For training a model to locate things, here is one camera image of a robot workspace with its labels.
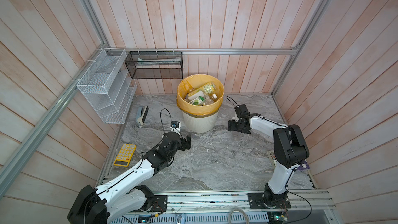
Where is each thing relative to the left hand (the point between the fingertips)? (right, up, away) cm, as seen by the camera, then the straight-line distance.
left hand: (182, 137), depth 81 cm
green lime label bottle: (+9, +19, +1) cm, 21 cm away
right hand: (+32, +3, +18) cm, 37 cm away
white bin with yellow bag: (+9, +10, +1) cm, 13 cm away
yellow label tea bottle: (+15, +27, +7) cm, 32 cm away
